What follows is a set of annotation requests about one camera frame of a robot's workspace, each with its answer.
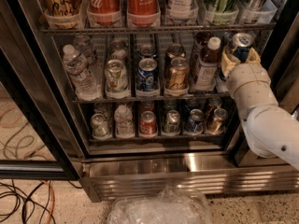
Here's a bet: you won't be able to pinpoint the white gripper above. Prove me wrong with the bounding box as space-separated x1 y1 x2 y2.
221 46 278 119

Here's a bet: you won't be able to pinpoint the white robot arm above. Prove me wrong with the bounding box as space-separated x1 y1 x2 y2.
221 49 299 169

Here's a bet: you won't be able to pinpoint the green striped tall can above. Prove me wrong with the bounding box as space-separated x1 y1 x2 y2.
203 0 238 25

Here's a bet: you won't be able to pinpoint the front gold soda can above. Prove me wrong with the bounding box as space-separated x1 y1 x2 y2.
165 57 190 91

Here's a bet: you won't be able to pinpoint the gold soda can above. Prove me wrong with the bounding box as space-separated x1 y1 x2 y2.
165 57 190 91
164 43 186 73

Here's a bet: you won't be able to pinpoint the rear gold soda can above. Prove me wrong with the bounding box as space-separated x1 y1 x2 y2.
164 43 186 73

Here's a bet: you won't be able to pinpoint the bottom shelf gold can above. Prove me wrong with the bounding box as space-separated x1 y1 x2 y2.
206 108 228 134

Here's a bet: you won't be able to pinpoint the bottom shelf blue can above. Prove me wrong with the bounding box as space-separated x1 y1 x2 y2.
184 109 204 133

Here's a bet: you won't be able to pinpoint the white labelled bottle top shelf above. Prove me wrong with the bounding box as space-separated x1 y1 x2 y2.
167 0 194 20

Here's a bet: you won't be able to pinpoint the rear blue pepsi can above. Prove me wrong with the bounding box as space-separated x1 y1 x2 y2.
138 44 157 60

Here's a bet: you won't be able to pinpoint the blue pepsi can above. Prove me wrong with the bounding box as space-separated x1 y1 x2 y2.
138 44 157 60
137 58 158 91

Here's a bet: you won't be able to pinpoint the front blue pepsi can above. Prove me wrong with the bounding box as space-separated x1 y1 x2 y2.
137 58 158 91

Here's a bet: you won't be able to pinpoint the bottom shelf green silver can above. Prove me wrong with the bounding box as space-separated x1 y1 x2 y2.
163 110 180 133

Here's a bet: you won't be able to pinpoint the stainless steel glass-door fridge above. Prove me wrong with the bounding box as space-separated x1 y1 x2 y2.
38 0 298 202

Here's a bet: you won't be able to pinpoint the bottom shelf red coke can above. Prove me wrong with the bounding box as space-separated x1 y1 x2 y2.
140 111 157 134

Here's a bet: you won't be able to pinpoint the rear white green can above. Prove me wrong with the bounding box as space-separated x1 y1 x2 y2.
109 39 128 63

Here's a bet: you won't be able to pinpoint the front white green can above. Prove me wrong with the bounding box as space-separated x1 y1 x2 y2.
105 60 128 92

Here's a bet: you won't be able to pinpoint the bottom shelf small water bottle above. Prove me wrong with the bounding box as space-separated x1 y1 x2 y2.
114 105 135 136

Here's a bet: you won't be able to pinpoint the bottom shelf white green can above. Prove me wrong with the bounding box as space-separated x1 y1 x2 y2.
91 113 110 139

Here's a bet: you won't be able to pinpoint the tall gold can top shelf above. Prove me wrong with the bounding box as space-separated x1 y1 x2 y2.
44 0 82 29

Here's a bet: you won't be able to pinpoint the open glass fridge door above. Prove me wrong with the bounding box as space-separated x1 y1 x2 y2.
0 0 84 180

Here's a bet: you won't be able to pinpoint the front amber juice bottle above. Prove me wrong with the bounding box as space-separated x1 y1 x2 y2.
193 36 221 91

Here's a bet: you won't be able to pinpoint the amber juice bottle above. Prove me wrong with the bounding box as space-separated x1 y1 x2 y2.
190 32 213 75
193 36 221 91

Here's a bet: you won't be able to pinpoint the rear amber juice bottle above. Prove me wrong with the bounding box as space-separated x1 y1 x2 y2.
190 32 213 75

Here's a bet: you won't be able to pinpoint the right red coca-cola bottle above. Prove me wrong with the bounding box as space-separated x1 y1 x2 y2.
128 0 157 27

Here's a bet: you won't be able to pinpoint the red coca-cola bottle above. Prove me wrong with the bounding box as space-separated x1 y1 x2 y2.
90 0 120 25
128 0 157 27

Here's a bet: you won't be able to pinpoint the left red coca-cola bottle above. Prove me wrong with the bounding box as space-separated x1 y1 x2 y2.
90 0 120 25

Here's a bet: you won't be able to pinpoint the rear clear water bottle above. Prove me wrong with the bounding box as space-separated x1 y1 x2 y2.
73 35 96 64

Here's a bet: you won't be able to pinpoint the clear water bottle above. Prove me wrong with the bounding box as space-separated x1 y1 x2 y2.
63 45 100 101
73 35 96 64

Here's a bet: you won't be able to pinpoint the clear plastic bag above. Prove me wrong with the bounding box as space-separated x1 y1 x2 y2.
107 187 213 224

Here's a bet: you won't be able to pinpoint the front clear water bottle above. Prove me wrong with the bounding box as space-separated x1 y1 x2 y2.
63 45 100 101

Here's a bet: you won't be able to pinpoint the orange cable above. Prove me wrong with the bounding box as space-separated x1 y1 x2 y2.
40 179 57 224

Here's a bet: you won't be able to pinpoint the black cables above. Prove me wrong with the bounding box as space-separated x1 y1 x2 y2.
0 178 57 224

